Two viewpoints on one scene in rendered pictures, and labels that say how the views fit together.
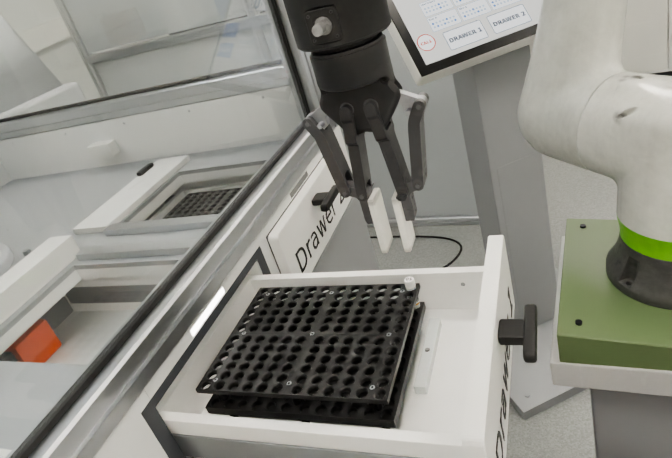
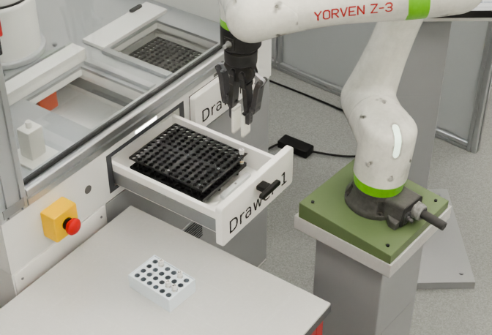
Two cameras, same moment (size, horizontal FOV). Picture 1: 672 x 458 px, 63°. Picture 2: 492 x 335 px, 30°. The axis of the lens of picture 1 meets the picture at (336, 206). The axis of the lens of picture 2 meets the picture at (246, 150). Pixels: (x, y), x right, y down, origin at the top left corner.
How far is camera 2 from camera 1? 157 cm
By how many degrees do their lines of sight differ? 13
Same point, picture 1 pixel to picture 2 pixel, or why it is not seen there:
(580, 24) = (373, 64)
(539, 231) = (420, 158)
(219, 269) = (158, 107)
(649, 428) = (336, 270)
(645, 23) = not seen: outside the picture
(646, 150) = (361, 137)
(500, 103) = (414, 50)
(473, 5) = not seen: outside the picture
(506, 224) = not seen: hidden behind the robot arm
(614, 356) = (318, 221)
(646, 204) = (357, 161)
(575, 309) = (317, 196)
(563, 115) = (350, 102)
